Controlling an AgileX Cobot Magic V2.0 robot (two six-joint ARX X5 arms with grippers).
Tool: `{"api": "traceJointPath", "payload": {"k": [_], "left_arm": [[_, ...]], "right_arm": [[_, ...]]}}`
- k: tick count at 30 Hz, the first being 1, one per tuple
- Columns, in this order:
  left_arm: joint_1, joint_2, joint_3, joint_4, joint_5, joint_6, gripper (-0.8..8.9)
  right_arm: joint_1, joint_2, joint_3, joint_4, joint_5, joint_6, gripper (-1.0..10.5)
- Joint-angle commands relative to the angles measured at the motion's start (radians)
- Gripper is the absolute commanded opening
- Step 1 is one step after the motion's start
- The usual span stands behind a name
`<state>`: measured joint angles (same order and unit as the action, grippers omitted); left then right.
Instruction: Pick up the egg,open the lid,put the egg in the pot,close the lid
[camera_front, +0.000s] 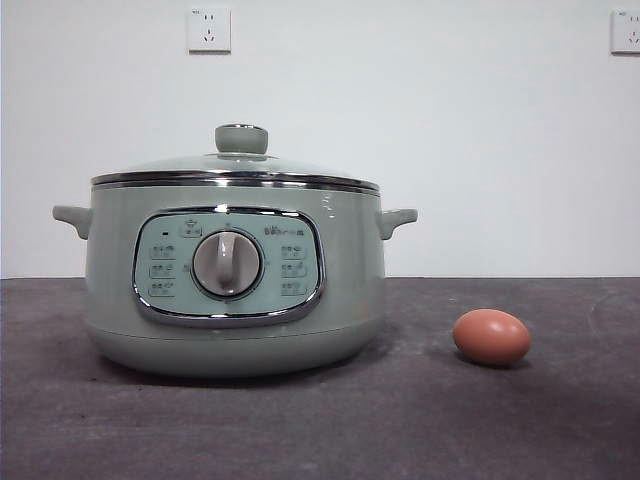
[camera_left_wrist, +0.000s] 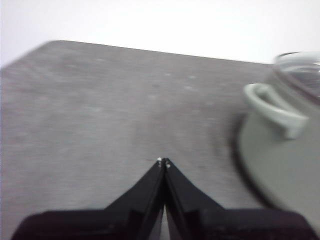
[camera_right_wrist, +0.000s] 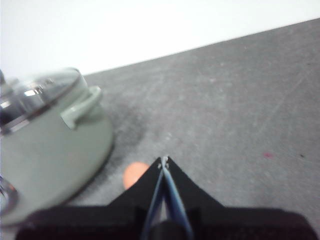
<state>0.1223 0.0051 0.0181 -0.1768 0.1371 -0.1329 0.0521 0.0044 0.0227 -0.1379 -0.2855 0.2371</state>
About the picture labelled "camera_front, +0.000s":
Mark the glass lid with green knob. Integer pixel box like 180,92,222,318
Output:
91,122,380,190

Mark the brown egg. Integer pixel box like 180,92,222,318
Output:
452,308,532,368

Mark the green electric cooking pot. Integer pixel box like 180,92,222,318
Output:
52,173,419,379

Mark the white wall socket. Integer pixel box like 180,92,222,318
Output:
187,6,233,55
610,9,640,56

